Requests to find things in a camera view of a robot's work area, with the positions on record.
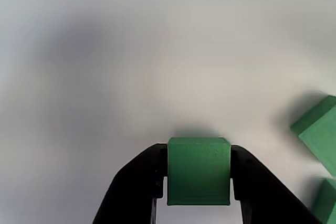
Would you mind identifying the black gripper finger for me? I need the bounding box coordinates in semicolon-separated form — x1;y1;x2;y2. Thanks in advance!
91;142;169;224
230;144;319;224

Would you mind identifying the green cube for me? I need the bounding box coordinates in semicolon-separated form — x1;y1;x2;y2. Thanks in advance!
166;136;232;207
290;94;336;177
309;178;336;224

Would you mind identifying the white round plate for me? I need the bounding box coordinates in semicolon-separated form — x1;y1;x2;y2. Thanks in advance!
0;0;336;224

